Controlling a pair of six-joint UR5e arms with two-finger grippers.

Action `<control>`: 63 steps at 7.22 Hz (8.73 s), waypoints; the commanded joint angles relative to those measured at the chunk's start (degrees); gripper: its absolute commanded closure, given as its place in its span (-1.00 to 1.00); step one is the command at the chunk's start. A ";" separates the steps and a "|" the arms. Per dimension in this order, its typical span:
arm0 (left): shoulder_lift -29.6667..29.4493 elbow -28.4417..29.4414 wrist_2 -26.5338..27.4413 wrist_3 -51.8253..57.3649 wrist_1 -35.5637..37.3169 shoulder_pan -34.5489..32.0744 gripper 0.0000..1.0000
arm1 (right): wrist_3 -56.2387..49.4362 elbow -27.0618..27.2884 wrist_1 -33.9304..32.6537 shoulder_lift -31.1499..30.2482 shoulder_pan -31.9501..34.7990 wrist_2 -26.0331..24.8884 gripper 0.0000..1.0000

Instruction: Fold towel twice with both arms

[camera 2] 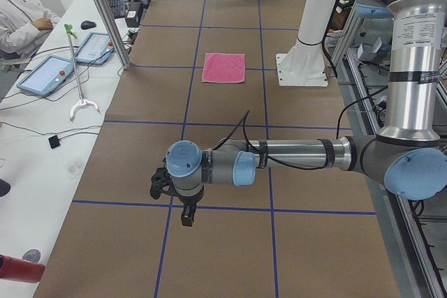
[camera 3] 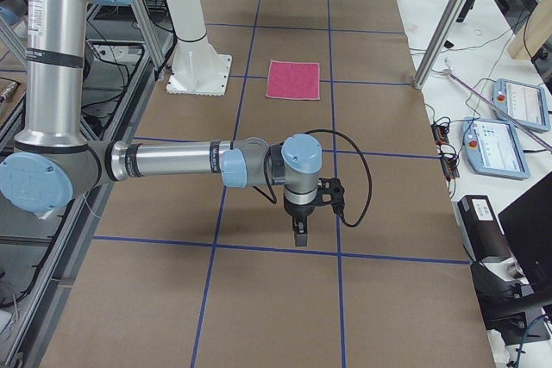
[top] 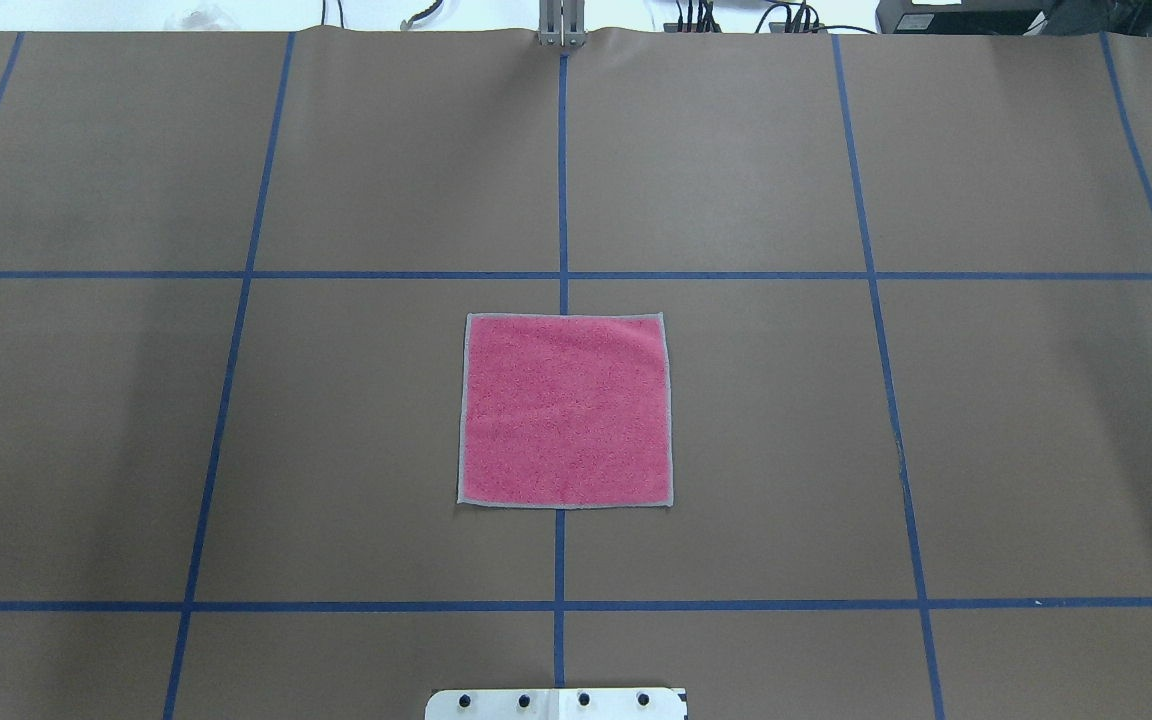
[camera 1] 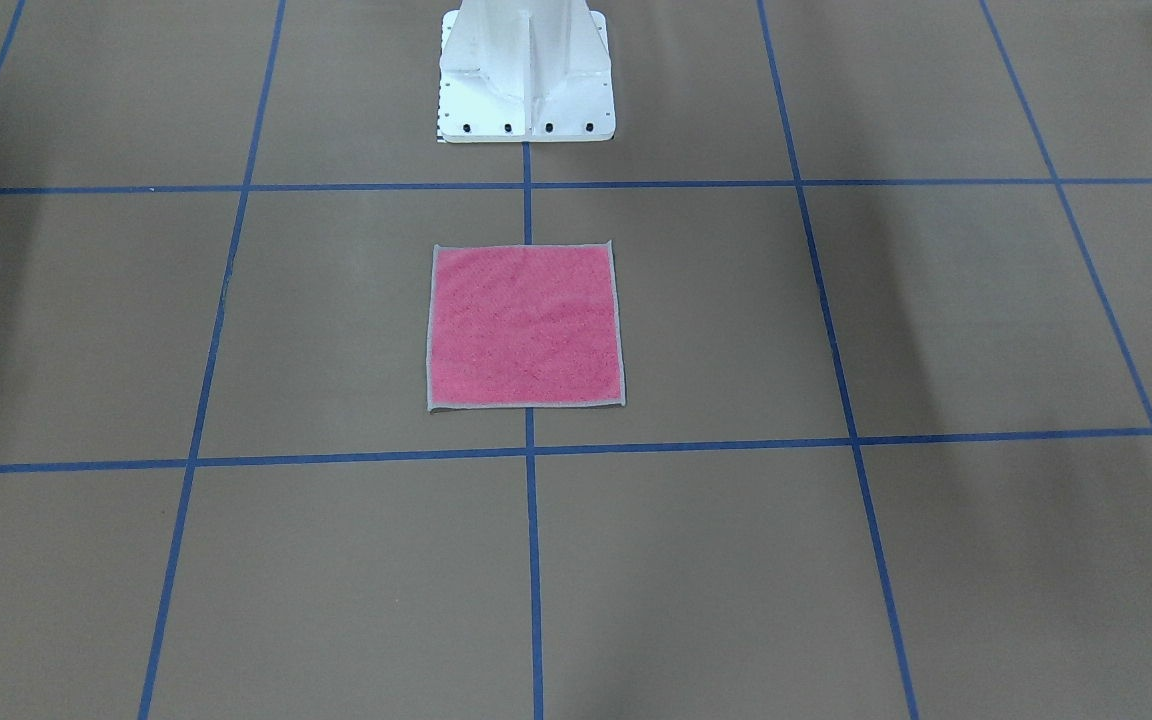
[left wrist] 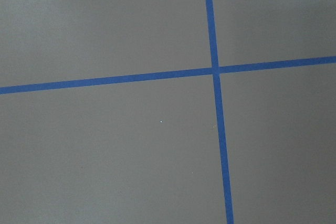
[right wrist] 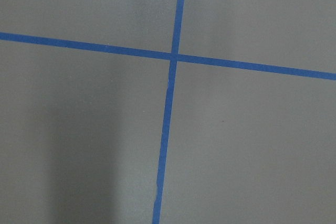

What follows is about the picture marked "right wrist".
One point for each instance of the blue tape grid lines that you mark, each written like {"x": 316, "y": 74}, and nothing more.
{"x": 167, "y": 111}

